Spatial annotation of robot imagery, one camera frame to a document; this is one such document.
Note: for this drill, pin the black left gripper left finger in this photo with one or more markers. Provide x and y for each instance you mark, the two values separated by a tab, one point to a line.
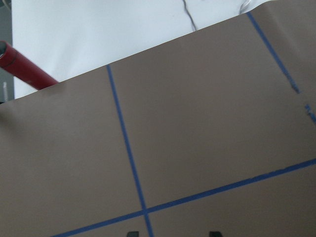
132	234

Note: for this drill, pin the red cylinder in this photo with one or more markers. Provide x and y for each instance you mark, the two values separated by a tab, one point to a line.
21	67

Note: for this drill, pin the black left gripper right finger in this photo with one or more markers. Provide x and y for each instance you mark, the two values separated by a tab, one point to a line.
214	234

